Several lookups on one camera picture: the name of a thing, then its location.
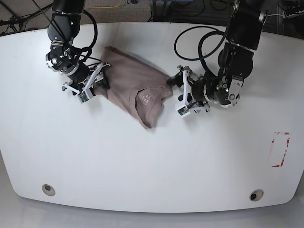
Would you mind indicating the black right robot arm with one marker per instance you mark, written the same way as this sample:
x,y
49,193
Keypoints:
x,y
69,60

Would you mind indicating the right table cable grommet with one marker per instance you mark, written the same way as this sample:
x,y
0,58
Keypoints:
x,y
256,195

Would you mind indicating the white power strip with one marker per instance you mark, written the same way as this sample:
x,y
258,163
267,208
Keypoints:
x,y
293,9

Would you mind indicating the mauve brown T-shirt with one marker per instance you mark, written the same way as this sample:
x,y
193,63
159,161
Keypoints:
x,y
134,86

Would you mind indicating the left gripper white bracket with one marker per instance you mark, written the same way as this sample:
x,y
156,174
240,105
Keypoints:
x,y
192,100

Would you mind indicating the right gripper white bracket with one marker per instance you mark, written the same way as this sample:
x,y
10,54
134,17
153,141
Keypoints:
x,y
84,77

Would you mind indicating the red tape rectangle marking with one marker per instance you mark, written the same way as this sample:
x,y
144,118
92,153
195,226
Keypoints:
x,y
278,149

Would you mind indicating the table cable grommet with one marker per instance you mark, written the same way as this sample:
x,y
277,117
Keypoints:
x,y
48,190
256,195

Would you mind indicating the left table cable grommet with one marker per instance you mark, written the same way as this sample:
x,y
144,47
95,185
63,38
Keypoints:
x,y
48,190

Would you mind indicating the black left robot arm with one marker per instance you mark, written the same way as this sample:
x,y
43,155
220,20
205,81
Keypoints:
x,y
226,57

